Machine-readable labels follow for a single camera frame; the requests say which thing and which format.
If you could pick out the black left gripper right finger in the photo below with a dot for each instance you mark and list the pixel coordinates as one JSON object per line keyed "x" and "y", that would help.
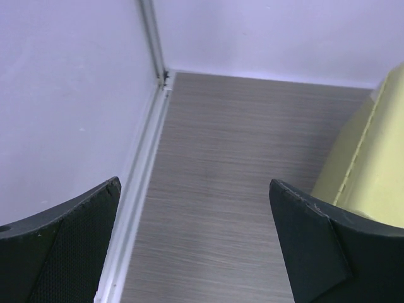
{"x": 332, "y": 255}

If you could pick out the green metal drawer toolbox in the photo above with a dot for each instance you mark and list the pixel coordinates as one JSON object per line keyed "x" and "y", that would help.
{"x": 363, "y": 173}

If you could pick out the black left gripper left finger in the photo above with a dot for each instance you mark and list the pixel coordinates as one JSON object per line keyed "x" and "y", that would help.
{"x": 58, "y": 254}

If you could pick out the left aluminium corner post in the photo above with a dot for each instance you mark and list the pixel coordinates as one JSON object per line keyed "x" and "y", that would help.
{"x": 151, "y": 29}

